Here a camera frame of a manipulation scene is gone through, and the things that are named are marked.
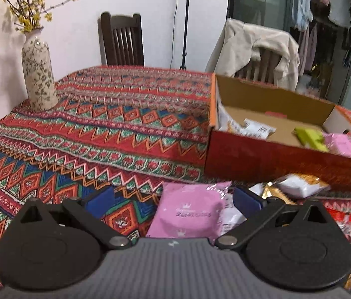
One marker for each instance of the pink snack packet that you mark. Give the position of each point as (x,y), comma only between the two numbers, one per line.
(343,144)

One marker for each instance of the red cardboard box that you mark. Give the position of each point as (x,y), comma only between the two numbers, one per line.
(256,158)

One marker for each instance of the dark wooden chair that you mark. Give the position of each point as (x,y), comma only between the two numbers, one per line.
(121,43)
(265,65)

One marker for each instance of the black light stand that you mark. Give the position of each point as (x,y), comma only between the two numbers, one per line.
(186,21)

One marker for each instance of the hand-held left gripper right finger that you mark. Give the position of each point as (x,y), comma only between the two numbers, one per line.
(246,197)

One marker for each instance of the pale pink hanging clothes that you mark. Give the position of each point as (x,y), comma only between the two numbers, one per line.
(307,49)

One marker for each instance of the beige jacket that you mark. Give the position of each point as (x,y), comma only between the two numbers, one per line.
(240,46)

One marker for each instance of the large white orange snack packet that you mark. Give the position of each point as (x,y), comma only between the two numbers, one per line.
(256,129)

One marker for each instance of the gold snack packet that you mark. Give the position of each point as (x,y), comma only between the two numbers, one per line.
(272,191)

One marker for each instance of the white hanging garment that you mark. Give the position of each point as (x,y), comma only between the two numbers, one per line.
(339,6)

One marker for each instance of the light blue hanging shirt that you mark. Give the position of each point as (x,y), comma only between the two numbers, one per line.
(301,3)

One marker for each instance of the glass sliding door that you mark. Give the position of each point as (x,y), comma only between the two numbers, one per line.
(256,0)

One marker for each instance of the pink round cake packet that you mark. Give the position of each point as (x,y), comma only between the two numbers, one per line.
(188,211)

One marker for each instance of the patterned red tablecloth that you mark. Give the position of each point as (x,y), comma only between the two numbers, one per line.
(100,130)

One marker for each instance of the small white orange snack packet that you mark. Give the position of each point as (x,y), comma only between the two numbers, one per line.
(300,187)

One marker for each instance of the floral ceramic vase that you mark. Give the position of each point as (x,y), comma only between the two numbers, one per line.
(38,74)

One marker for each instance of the yellow flower branches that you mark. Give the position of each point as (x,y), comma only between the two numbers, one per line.
(24,21)

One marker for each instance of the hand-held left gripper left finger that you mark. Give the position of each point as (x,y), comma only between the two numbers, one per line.
(100,200)

